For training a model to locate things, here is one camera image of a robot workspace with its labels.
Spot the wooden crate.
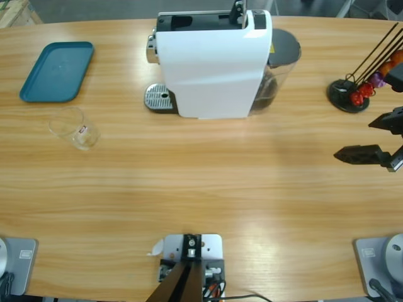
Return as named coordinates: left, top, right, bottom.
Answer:
left=0, top=0, right=43, bottom=30

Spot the white metal frame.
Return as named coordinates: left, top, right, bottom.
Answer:
left=335, top=0, right=358, bottom=19

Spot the dark bin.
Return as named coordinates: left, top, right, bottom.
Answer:
left=385, top=0, right=403, bottom=17

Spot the white capsule coffee machine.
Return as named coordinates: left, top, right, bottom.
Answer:
left=145, top=9, right=273, bottom=121

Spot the orange wire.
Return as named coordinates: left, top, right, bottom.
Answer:
left=204, top=282, right=221, bottom=297

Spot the black table edge cable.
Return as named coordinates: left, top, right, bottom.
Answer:
left=220, top=293, right=272, bottom=302

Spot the silver grey machine lever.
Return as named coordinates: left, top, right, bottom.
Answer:
left=228, top=0, right=248, bottom=28

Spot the dark camera post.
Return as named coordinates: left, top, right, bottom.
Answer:
left=146, top=233, right=204, bottom=302

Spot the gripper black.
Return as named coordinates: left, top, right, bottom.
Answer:
left=333, top=106, right=403, bottom=174

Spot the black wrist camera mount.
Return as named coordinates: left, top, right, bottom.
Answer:
left=384, top=62, right=403, bottom=92

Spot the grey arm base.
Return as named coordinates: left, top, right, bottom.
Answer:
left=0, top=237, right=39, bottom=296
left=352, top=232, right=403, bottom=298

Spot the white paper tab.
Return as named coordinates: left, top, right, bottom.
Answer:
left=145, top=238, right=165, bottom=257

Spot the metal grate drip tray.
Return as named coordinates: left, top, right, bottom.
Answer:
left=144, top=83, right=179, bottom=115

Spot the black electronics module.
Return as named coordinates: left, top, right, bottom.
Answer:
left=158, top=258, right=227, bottom=299

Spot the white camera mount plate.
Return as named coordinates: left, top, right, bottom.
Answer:
left=163, top=233, right=225, bottom=262

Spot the clear drinking glass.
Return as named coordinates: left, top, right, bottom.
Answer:
left=47, top=106, right=101, bottom=151

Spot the purple coffee capsule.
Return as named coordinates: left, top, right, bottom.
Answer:
left=368, top=71, right=387, bottom=89

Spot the black base cable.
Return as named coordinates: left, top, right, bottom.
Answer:
left=0, top=272, right=16, bottom=298
left=368, top=278, right=399, bottom=302

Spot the teal plastic tray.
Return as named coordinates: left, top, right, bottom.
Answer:
left=18, top=41, right=95, bottom=104

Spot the black capsule holder with rods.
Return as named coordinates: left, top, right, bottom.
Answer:
left=326, top=21, right=403, bottom=114

